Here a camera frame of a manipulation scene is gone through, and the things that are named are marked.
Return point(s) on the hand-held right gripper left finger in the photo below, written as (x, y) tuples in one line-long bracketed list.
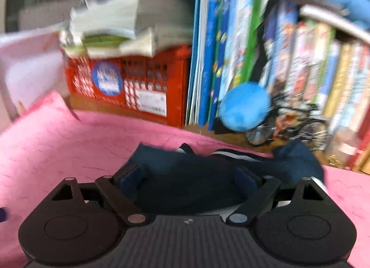
[(131, 179)]

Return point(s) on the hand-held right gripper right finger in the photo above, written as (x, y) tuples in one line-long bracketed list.
[(245, 181)]

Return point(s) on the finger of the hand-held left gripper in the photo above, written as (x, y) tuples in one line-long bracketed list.
[(2, 214)]

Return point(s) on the navy blue jacket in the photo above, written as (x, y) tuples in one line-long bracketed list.
[(190, 178)]

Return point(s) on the black model bicycle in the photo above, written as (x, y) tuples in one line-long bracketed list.
[(300, 132)]

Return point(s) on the round blue plush toy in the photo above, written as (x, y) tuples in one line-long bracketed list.
[(244, 106)]

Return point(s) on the pink patterned towel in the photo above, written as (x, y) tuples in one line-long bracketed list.
[(57, 146)]

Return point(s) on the red plastic crate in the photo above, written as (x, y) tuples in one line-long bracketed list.
[(144, 83)]

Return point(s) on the row of colourful books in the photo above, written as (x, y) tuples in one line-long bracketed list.
[(303, 68)]

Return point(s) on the stack of paper booklets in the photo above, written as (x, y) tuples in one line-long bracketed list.
[(130, 16)]

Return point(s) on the white curved shelf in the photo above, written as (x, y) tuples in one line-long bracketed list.
[(332, 21)]

